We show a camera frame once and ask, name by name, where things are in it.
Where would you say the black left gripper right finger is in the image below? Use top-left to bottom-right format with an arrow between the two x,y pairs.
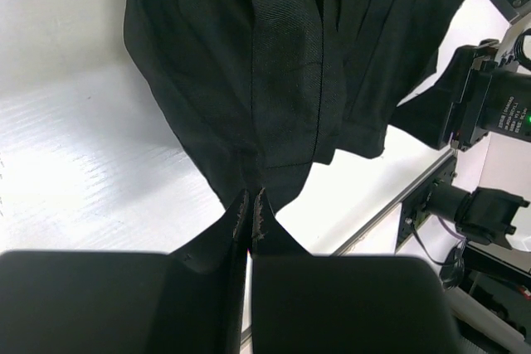
251,191 -> 463,353

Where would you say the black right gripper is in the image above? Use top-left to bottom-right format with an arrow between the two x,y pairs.
390,38 -> 530,152

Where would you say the black skirt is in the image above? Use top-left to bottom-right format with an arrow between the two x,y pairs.
124,0 -> 465,211

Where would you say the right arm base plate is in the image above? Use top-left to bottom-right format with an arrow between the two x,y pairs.
395,155 -> 457,252

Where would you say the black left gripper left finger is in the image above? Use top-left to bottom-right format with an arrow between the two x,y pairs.
1,192 -> 249,353

